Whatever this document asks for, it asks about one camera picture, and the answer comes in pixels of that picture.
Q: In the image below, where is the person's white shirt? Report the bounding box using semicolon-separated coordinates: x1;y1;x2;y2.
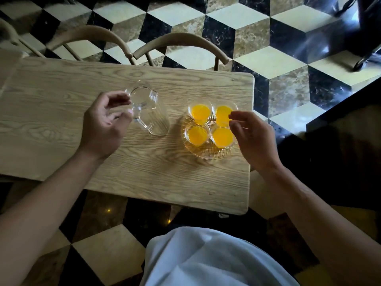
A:
140;226;300;286

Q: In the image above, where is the clear patterned glass plate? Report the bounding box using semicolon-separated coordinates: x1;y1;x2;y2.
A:
181;110;240;160

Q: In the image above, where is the black wheeled trolley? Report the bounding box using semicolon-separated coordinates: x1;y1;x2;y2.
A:
335;0;381;72

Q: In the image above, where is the ribbed glass pitcher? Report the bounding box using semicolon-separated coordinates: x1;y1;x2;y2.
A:
125;81;171;137

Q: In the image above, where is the person's left hand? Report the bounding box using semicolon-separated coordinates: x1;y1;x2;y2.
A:
78;91;134;161

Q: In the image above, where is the person's right hand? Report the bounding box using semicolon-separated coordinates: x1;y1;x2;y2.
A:
228;110;283;173

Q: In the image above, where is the dark brown wooden bench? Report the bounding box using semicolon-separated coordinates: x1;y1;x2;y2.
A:
306;86;381;212

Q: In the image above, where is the orange juice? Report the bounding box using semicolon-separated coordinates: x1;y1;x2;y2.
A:
187;104;234;149

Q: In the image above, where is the person's left forearm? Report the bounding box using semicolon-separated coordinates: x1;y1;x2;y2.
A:
0;149;105;286

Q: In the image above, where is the person's right forearm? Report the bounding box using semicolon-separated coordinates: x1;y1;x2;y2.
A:
259;163;381;286

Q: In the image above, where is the clear drinking glass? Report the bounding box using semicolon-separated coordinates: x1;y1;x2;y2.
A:
184;123;210;148
187;100;214;126
210;126;236;149
213;101;239;128

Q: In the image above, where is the light wooden table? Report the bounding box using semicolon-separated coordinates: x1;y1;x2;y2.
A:
0;49;21;90
0;56;256;216

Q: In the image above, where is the beige curved-back chair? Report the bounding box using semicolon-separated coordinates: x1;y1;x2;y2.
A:
0;17;47;58
132;32;231;71
46;25;136;66

